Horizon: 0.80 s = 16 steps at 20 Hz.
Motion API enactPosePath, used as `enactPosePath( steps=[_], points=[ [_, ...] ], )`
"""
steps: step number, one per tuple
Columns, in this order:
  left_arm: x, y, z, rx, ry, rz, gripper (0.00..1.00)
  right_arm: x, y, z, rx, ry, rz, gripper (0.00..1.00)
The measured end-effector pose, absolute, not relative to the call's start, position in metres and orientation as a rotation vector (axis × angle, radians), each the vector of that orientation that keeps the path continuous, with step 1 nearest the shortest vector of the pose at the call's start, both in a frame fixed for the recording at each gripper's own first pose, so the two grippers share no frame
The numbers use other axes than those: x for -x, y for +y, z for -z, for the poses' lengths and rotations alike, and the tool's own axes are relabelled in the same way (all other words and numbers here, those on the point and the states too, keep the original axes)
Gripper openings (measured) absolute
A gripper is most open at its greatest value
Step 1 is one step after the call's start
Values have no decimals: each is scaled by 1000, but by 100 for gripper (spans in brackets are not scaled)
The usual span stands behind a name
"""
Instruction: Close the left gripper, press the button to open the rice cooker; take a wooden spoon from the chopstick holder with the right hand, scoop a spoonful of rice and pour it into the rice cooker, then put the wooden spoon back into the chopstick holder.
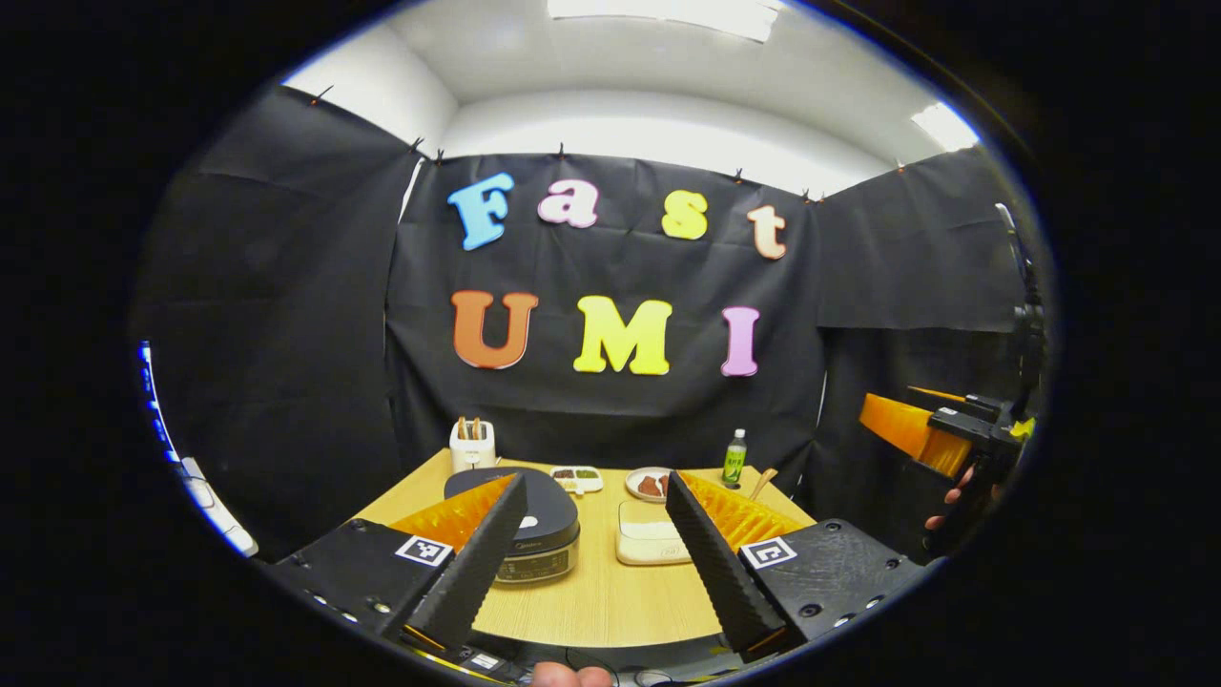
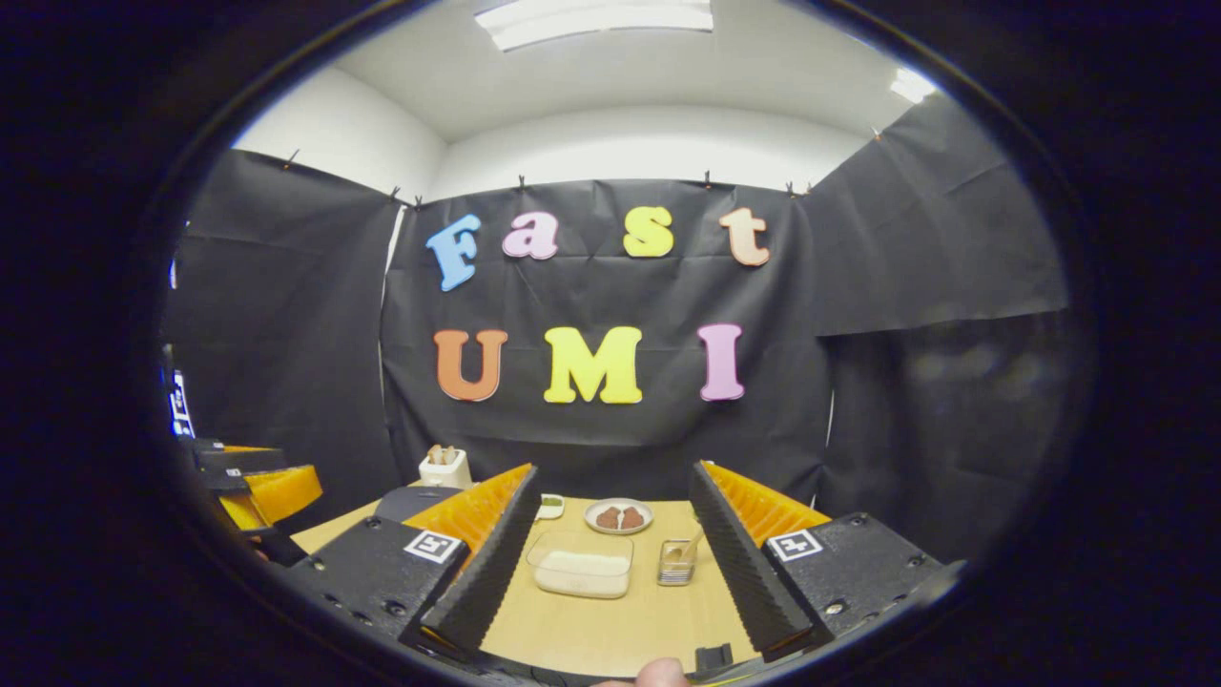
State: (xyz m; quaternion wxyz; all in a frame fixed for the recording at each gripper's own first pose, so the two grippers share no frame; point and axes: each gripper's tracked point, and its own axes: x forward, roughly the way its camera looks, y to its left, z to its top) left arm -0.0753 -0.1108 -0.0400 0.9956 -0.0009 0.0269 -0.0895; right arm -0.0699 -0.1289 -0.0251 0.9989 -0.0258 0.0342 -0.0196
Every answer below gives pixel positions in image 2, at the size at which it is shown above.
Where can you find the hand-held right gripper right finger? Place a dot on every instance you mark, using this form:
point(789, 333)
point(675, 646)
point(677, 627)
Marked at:
point(744, 572)

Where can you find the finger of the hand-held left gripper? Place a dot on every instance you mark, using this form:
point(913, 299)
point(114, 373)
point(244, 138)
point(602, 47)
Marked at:
point(234, 458)
point(286, 491)

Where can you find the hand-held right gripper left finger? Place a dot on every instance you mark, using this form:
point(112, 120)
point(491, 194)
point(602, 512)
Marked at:
point(491, 572)

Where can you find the clear plastic rice container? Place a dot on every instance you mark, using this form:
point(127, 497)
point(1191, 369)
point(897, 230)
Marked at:
point(580, 542)

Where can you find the black and silver rice cooker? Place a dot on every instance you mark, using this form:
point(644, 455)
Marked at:
point(415, 501)

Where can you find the computer monitor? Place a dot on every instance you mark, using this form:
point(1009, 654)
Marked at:
point(181, 405)

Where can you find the white divided condiment dish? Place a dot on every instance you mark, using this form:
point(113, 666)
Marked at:
point(550, 506)

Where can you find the white ceramic container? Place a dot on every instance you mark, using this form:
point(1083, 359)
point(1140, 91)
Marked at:
point(446, 472)

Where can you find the brown meat piece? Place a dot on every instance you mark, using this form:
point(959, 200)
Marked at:
point(631, 518)
point(608, 518)

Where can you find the black backdrop cloth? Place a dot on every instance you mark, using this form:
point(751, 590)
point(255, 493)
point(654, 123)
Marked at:
point(286, 334)

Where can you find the white round plate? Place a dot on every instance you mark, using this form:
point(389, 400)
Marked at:
point(618, 502)

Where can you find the small ceiling light panel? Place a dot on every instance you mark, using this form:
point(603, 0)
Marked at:
point(913, 86)

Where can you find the large ceiling light panel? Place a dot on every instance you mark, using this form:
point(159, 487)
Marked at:
point(591, 21)

